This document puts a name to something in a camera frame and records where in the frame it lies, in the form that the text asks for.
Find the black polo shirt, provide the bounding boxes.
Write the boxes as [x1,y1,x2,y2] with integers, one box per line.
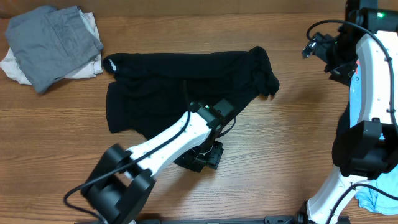
[102,47,280,139]

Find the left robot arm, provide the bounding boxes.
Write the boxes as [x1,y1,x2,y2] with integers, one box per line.
[81,99,234,223]

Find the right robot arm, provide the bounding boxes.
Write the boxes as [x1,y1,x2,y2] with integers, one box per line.
[281,0,397,223]

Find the black garment under pile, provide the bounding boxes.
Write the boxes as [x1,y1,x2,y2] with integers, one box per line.
[333,104,350,147]

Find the light blue t-shirt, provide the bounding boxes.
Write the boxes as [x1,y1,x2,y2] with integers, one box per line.
[349,61,397,215]

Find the grey folded trousers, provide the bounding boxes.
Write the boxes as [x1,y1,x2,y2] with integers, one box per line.
[5,5,104,94]

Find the white folded garment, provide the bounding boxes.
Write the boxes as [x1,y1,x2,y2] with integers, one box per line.
[1,12,103,85]

